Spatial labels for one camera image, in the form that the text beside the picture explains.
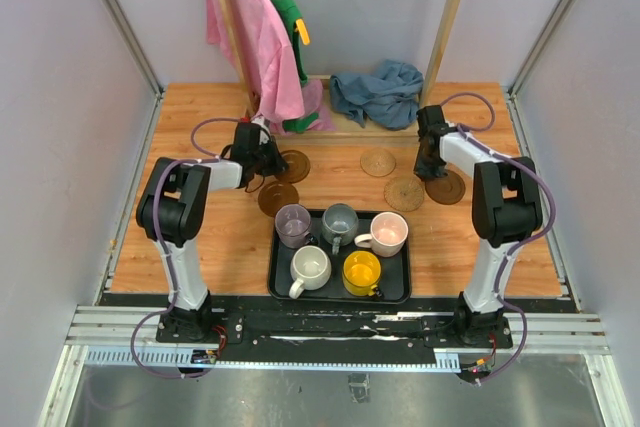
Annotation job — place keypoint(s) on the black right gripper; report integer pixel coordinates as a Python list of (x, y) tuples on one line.
[(424, 172)]

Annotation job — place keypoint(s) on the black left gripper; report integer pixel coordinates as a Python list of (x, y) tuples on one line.
[(278, 164)]

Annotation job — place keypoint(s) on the brown round coaster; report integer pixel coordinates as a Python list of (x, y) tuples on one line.
[(298, 167), (446, 190), (273, 196)]

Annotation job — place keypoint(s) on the woven rattan coaster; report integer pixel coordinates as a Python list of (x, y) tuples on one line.
[(404, 194), (377, 162)]

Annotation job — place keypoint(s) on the pink ceramic mug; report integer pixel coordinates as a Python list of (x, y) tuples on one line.
[(387, 235)]

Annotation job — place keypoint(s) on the yellow mug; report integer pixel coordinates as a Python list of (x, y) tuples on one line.
[(361, 274)]

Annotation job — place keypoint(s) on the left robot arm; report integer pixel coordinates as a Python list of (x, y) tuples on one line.
[(171, 212)]

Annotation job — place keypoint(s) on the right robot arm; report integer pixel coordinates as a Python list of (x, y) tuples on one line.
[(506, 210)]

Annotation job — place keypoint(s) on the purple translucent cup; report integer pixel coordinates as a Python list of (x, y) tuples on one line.
[(293, 225)]

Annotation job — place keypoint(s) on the pink shirt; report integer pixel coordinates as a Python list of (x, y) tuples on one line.
[(288, 99)]

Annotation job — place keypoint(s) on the blue crumpled cloth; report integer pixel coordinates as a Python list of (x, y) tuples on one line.
[(388, 96)]

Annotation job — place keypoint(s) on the grey ceramic mug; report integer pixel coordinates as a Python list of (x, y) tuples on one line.
[(339, 226)]

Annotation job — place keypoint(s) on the white ceramic mug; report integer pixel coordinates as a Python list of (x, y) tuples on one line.
[(310, 270)]

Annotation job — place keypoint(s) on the green garment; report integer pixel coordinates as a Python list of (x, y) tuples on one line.
[(273, 32)]

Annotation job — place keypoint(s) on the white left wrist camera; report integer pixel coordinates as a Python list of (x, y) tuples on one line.
[(262, 122)]

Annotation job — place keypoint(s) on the wooden clothes rack frame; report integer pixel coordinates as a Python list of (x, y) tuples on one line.
[(231, 24)]

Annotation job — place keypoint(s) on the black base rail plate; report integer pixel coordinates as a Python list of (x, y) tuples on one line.
[(261, 328)]

